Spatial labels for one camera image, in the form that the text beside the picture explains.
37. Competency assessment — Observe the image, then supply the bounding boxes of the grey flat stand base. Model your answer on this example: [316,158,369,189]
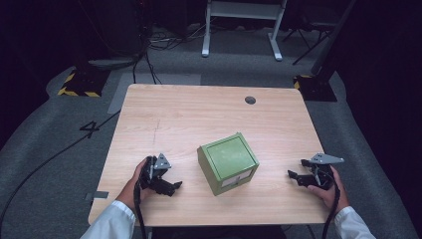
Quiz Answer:
[87,56,142,72]

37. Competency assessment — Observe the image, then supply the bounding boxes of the long black floor cable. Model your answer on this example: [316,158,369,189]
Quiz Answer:
[0,110,121,233]

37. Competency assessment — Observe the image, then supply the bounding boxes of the green box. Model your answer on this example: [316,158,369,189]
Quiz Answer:
[196,131,261,197]

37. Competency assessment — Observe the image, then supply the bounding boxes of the grey floor tape piece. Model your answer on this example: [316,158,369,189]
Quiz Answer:
[85,190,110,201]

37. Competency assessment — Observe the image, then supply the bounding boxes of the person's left hand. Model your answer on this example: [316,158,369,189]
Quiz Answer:
[115,157,157,213]

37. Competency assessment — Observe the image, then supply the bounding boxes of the person's right hand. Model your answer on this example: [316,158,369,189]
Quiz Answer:
[307,165,350,217]

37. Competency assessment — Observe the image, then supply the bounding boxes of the bundle of floor cables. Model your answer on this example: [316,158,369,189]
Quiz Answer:
[145,21,208,52]

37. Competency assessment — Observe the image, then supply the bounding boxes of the black stand with striped base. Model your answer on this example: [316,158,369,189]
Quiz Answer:
[293,0,358,103]
[57,64,111,99]

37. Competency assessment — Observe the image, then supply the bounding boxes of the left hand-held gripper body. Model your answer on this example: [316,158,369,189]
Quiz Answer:
[138,152,173,192]

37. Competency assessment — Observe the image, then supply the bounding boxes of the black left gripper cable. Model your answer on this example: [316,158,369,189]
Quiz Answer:
[132,181,148,239]

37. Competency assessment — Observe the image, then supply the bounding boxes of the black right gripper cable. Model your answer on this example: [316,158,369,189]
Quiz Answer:
[320,175,341,239]

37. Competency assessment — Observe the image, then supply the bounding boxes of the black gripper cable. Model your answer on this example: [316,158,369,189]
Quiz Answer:
[320,175,341,239]
[132,181,148,239]

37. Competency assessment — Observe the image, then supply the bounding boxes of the black folding stand legs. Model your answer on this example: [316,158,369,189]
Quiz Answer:
[282,18,336,67]

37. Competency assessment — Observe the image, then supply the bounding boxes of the thin black floor cable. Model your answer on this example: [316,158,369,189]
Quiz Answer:
[131,49,163,86]

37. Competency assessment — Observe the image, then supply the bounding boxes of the white metal stand frame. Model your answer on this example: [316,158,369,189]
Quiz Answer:
[201,0,289,63]

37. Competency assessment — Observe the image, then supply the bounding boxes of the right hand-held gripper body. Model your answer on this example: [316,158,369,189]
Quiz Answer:
[300,152,345,191]

